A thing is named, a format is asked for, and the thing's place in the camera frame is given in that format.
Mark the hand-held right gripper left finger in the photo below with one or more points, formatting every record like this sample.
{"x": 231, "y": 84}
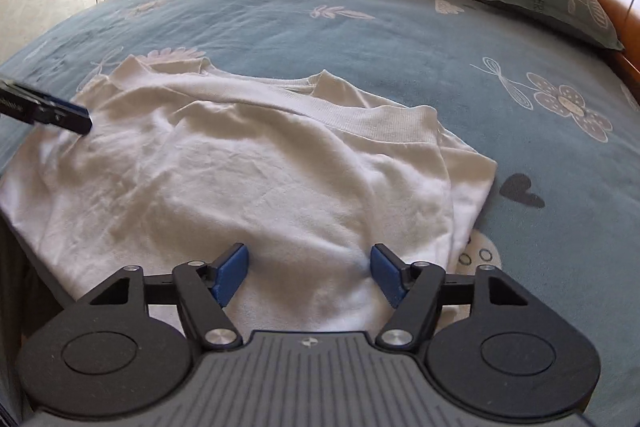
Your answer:
{"x": 232, "y": 274}

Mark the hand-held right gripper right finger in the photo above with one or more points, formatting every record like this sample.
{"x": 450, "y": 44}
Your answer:
{"x": 385, "y": 277}

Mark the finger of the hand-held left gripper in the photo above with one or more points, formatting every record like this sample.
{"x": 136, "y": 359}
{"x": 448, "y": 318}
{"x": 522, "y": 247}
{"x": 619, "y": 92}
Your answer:
{"x": 65, "y": 107}
{"x": 70, "y": 123}

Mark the white printed long-sleeve shirt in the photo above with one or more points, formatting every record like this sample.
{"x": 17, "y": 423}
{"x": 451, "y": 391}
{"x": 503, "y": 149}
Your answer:
{"x": 250, "y": 167}

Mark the blue floral bed sheet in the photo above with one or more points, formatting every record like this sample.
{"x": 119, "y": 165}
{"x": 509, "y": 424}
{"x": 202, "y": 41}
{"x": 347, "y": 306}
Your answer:
{"x": 300, "y": 42}

